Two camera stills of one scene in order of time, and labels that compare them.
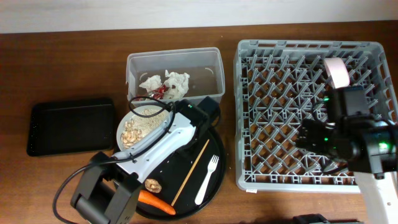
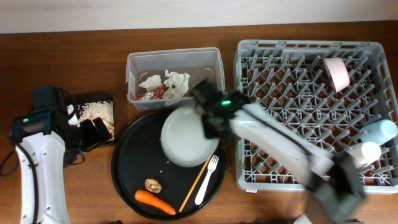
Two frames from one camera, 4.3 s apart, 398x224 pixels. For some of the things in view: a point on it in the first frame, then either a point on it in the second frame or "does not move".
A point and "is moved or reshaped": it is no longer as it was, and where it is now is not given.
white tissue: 152,83 does not move
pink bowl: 337,71 does not move
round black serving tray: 191,180 does not move
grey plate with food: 132,127 -> 184,139
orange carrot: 151,198 does not move
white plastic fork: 212,165 does not move
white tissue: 176,85 does not move
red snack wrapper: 158,93 is moved or reshaped
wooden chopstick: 190,174 -> 194,186
